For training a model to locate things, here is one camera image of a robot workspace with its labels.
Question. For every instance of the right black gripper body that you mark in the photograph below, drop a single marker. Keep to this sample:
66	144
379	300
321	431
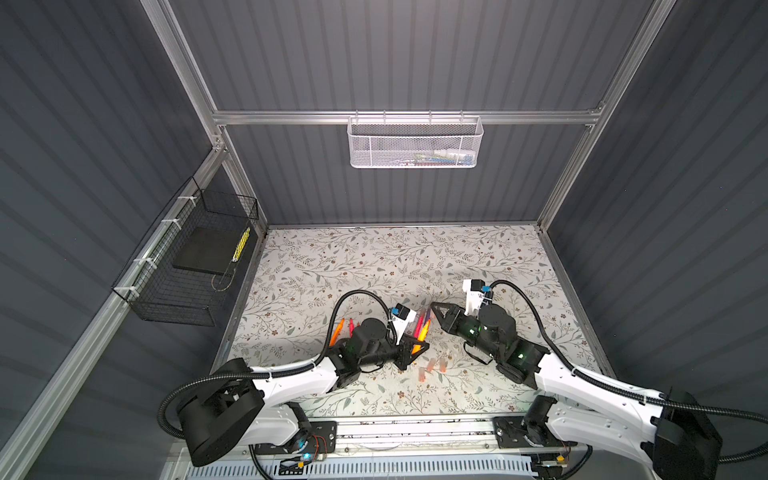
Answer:
468	330

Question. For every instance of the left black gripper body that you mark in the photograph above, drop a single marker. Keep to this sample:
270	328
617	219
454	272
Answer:
387	353

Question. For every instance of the orange marker pen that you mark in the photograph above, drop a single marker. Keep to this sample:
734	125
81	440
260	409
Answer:
421	338
337	331

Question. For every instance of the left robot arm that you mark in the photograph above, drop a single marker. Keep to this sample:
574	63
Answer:
235	409

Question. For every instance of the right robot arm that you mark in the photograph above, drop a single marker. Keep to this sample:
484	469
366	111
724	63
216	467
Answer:
577	405

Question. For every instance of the yellow marker in basket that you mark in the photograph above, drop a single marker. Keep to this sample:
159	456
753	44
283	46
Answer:
242	242

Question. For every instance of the items in white basket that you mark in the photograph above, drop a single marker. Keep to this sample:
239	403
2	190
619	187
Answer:
444	157

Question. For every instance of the black pad in basket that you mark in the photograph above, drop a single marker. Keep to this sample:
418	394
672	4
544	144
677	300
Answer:
207	250

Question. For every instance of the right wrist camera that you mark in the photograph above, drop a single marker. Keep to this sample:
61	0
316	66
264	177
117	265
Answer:
477	294

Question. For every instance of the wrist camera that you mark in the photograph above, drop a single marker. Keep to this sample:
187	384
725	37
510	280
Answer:
401	318
477	294

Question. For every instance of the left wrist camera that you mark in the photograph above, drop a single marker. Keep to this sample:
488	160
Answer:
401	318

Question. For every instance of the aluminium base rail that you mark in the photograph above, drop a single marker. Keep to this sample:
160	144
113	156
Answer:
396	435

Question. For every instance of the black wire basket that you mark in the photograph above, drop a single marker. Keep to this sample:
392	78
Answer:
158	292

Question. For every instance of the white wire mesh basket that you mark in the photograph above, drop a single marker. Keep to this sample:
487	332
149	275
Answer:
376	143

